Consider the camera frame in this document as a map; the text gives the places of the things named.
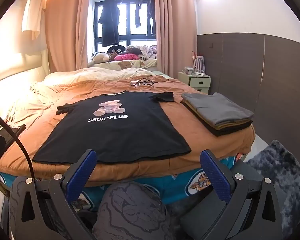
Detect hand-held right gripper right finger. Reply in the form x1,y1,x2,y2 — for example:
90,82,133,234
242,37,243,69
199,149,283,240

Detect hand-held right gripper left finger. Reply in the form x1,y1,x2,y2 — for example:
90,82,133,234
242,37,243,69
9,149,98,240

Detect black bear print t-shirt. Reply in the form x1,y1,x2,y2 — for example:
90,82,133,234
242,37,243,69
32,90,192,165

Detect stack of folded clothes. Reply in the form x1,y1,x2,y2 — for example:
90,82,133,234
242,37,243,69
181,92,254,127

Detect black tablet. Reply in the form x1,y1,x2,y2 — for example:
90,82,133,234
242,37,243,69
4,124,27,147

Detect orange blanket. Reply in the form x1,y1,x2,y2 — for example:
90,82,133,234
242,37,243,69
0,74,255,188

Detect teal cartoon print bed sheet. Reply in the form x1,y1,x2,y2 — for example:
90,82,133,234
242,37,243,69
0,152,250,210

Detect olive folded shirt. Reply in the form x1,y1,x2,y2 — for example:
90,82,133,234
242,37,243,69
182,102,253,131

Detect person's grey printed pants leg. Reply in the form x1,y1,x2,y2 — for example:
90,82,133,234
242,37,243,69
92,181,177,240

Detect cream padded headboard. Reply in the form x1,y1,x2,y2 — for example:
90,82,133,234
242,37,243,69
0,47,50,98

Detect grey fluffy rug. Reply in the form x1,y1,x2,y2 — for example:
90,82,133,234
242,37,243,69
245,140,300,240

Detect cream nightstand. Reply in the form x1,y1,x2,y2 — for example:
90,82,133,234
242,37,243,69
177,71,212,95

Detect cream plush bear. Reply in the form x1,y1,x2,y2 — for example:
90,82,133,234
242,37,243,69
89,52,111,67

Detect pink curtain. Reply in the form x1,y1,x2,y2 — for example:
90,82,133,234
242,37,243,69
45,0,94,73
152,0,198,77

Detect pink plush toy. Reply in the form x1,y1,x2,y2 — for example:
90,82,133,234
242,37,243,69
114,53,141,61

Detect hanging white cloth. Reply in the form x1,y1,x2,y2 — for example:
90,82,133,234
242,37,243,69
21,0,47,40

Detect black round plush toy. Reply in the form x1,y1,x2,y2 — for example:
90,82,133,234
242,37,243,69
107,44,127,55

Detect hanging black coat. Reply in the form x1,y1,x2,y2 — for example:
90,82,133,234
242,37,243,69
98,0,120,47

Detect black framed window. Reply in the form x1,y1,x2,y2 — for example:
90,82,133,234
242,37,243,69
93,0,157,55

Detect hanging dark garment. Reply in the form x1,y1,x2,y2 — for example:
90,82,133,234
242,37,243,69
146,0,156,36
134,0,143,29

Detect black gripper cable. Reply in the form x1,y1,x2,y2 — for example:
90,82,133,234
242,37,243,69
0,108,33,179

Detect tangled cables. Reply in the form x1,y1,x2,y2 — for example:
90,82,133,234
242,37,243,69
130,78,155,90

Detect white wire rack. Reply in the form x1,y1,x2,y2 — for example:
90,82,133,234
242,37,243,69
191,51,205,74

